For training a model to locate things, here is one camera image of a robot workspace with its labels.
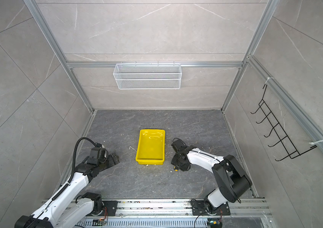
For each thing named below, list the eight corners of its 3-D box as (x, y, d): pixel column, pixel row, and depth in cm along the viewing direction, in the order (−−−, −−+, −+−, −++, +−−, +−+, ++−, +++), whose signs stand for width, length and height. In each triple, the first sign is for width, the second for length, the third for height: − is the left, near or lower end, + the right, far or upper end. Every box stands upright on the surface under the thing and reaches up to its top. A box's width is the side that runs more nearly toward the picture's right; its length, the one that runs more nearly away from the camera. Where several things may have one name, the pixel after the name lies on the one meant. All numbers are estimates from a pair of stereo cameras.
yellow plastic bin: (136, 165, 91) (134, 160, 85) (140, 133, 107) (139, 128, 101) (165, 165, 91) (165, 160, 85) (165, 133, 107) (165, 128, 101)
